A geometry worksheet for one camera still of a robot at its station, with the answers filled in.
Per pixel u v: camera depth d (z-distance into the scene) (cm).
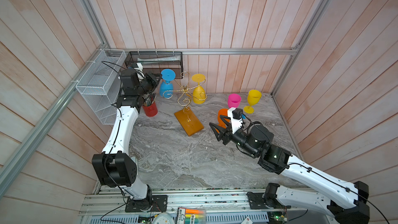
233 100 99
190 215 69
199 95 92
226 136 54
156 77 73
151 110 101
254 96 99
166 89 85
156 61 90
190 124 102
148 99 104
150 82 66
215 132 60
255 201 73
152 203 73
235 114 52
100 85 66
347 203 40
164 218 67
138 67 68
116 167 42
